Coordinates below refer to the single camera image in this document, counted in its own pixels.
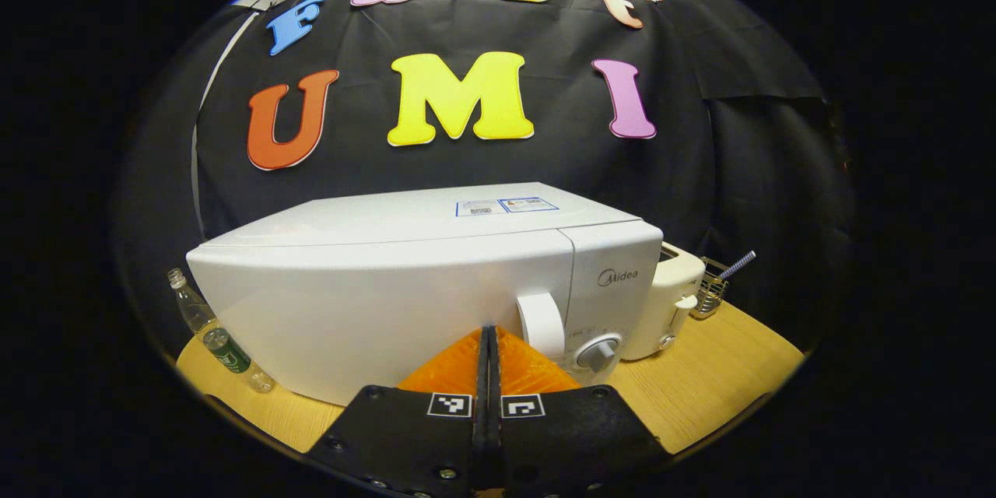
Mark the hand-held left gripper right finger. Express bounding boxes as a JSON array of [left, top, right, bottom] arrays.
[[488, 325, 674, 498]]

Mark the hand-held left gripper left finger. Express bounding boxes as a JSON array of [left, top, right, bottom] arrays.
[[305, 325, 491, 498]]

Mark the striped straw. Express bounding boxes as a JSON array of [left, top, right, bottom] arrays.
[[719, 251, 758, 282]]

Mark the cream toaster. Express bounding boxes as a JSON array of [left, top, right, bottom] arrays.
[[622, 243, 706, 362]]

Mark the clear plastic water bottle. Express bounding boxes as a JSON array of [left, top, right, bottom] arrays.
[[166, 268, 276, 395]]

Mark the white microwave oven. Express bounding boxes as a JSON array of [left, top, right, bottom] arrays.
[[185, 182, 665, 408]]

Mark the wire mesh basket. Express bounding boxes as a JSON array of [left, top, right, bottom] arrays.
[[690, 256, 731, 321]]

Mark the black backdrop cloth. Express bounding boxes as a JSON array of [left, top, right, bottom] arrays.
[[113, 0, 857, 374]]

